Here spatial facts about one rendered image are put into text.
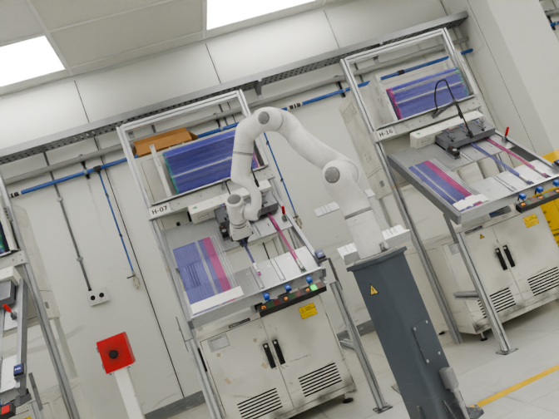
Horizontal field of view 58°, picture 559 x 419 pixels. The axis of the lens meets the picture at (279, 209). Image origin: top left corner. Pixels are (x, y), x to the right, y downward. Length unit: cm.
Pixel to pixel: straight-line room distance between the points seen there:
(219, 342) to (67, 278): 207
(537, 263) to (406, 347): 148
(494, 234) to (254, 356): 155
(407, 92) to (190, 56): 225
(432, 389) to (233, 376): 110
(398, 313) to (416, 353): 16
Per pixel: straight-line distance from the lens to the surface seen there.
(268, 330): 276
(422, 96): 341
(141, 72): 485
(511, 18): 531
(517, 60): 515
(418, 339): 206
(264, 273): 253
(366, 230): 204
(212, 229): 285
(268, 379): 279
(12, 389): 257
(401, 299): 204
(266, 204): 283
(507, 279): 324
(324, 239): 454
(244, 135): 228
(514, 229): 330
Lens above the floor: 80
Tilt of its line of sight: 6 degrees up
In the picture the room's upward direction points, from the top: 21 degrees counter-clockwise
